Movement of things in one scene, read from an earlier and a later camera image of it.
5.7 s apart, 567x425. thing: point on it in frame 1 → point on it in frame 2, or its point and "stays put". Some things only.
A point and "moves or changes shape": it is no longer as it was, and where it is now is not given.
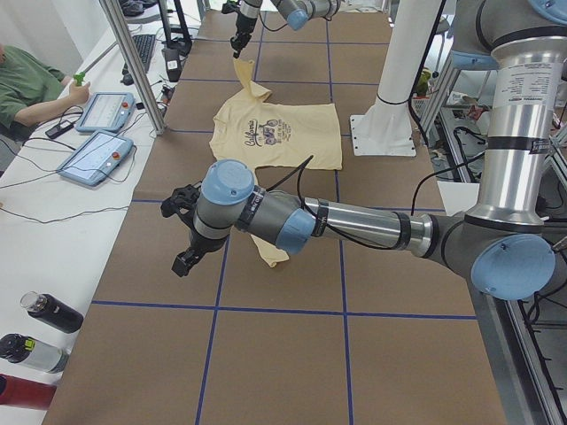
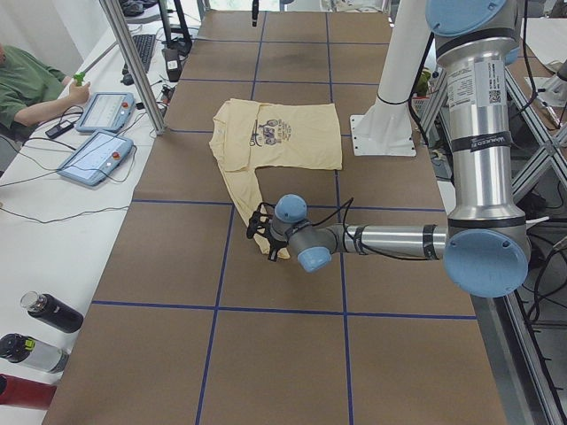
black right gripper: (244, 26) → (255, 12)
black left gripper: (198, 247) → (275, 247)
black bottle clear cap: (52, 312) stays put
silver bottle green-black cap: (19, 348) stays put
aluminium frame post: (134, 63) stays put
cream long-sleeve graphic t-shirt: (274, 132) moves or changes shape
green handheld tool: (78, 78) stays put
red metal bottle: (23, 392) stays put
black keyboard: (143, 44) stays put
